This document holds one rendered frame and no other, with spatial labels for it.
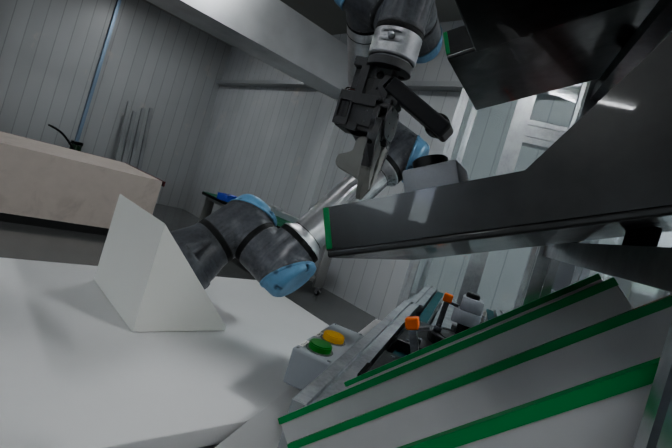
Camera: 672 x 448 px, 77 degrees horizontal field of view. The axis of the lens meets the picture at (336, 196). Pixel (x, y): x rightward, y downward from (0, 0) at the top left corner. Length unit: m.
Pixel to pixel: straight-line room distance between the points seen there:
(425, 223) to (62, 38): 8.62
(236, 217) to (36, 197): 4.44
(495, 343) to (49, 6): 8.64
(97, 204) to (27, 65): 3.75
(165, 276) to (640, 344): 0.76
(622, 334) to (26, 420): 0.61
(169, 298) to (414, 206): 0.76
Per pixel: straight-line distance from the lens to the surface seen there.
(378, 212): 0.19
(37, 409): 0.68
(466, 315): 1.00
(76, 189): 5.37
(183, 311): 0.93
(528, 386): 0.31
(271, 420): 0.73
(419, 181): 0.35
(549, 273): 0.46
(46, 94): 8.66
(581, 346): 0.30
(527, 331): 0.32
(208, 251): 0.95
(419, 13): 0.68
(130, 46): 8.97
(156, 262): 0.87
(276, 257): 0.93
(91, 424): 0.66
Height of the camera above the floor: 1.22
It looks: level
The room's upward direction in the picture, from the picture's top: 17 degrees clockwise
